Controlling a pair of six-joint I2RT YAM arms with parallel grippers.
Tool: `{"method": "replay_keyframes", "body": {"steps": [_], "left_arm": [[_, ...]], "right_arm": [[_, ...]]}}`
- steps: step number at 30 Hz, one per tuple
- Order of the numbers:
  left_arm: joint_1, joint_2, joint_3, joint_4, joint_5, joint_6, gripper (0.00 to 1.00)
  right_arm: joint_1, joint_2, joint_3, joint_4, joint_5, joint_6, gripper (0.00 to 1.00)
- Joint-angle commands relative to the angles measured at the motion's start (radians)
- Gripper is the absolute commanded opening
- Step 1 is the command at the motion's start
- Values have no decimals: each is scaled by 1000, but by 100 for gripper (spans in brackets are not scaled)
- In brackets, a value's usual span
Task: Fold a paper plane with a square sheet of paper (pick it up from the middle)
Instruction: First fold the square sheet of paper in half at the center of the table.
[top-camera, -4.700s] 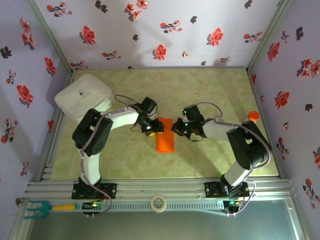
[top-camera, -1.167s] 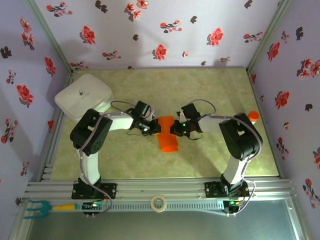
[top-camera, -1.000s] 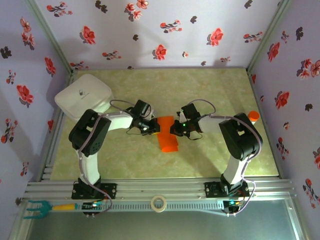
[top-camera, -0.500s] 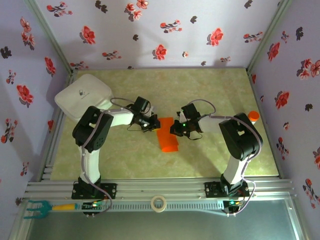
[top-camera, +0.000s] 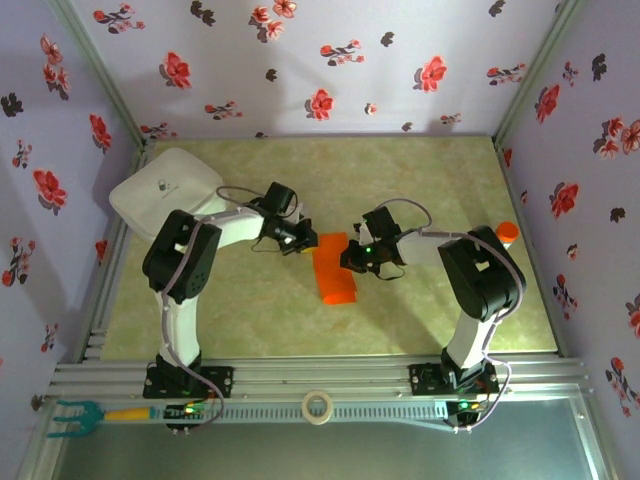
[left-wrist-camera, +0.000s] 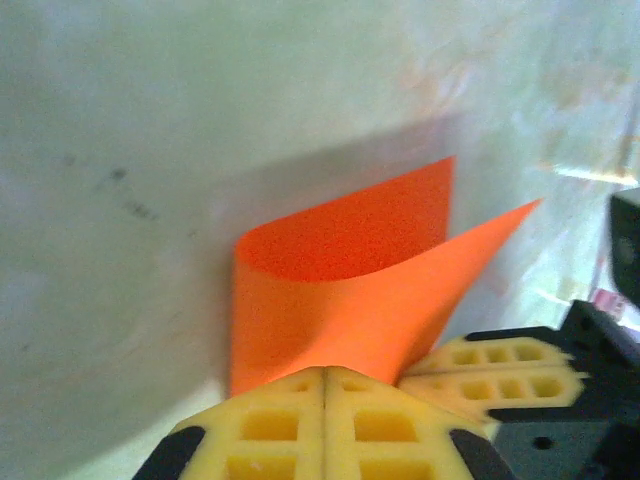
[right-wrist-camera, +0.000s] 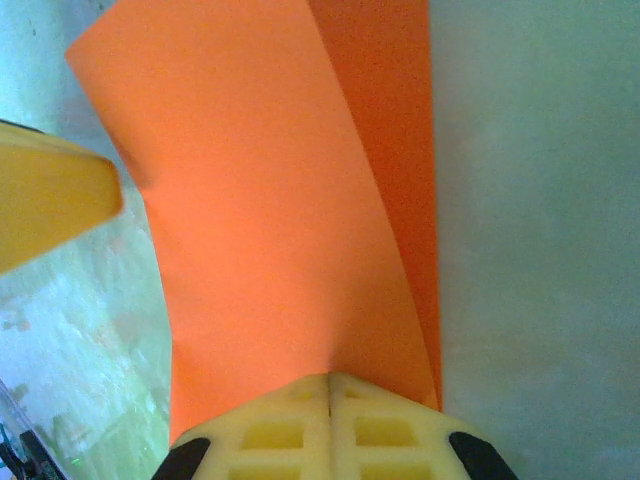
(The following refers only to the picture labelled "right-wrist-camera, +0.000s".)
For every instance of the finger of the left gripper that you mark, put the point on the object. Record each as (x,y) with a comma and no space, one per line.
(45,200)

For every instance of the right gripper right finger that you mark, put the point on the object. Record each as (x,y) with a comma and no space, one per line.
(400,435)

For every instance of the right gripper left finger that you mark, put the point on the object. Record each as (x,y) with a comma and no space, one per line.
(260,435)

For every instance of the orange paper sheet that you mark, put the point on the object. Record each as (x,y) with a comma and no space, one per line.
(250,175)

